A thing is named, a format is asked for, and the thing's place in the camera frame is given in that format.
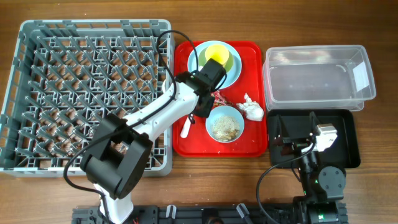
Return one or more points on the crumpled white tissue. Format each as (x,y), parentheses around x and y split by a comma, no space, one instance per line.
(251,109)

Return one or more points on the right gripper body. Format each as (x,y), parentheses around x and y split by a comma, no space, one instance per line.
(295,145)

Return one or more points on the red snack wrapper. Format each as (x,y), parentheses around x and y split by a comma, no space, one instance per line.
(220,100)

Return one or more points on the rice and nut leftovers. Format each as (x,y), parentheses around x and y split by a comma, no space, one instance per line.
(225,128)

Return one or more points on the light blue plate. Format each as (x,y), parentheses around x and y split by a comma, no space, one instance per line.
(235,71)

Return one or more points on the white plastic fork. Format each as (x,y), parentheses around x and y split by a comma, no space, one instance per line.
(185,129)

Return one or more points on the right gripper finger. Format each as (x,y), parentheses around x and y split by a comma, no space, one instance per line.
(279,127)
(314,122)

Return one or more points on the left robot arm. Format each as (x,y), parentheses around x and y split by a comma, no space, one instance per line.
(116,157)

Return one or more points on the clear plastic bin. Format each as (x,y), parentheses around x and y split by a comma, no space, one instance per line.
(318,77)

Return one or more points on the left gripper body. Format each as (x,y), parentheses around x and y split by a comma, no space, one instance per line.
(203,111)

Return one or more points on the yellow plastic cup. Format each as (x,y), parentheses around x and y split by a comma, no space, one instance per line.
(218,53)

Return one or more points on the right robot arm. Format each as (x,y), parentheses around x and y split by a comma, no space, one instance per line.
(322,184)

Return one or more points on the black plastic tray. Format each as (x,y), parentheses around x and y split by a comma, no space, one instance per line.
(344,152)

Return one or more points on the light blue bowl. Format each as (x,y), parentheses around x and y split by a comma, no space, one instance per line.
(224,110)

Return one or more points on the grey plastic dishwasher rack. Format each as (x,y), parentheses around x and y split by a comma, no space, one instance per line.
(66,76)

